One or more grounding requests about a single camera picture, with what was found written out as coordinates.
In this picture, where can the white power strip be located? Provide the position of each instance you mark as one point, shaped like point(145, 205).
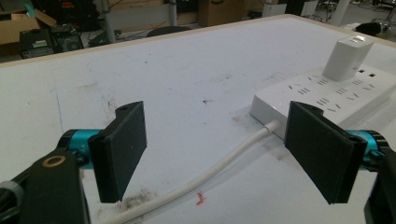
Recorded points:
point(367, 99)

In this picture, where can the white charger adapter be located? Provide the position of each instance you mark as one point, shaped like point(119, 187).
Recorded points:
point(345, 59)

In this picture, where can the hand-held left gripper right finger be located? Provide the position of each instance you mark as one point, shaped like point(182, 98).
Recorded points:
point(323, 152)

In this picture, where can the small black object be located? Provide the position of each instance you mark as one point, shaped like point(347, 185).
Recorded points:
point(368, 28)

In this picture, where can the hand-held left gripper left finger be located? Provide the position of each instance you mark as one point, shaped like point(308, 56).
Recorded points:
point(121, 155)

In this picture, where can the white-legged wooden desk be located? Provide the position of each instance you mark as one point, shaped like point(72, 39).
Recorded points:
point(109, 25)

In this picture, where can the black computer tower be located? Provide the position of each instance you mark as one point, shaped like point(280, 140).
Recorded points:
point(67, 39)
point(35, 43)

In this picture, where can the large cardboard box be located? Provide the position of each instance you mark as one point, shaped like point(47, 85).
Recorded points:
point(221, 12)

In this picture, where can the black round stool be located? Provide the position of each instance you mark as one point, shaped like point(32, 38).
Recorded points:
point(168, 30)

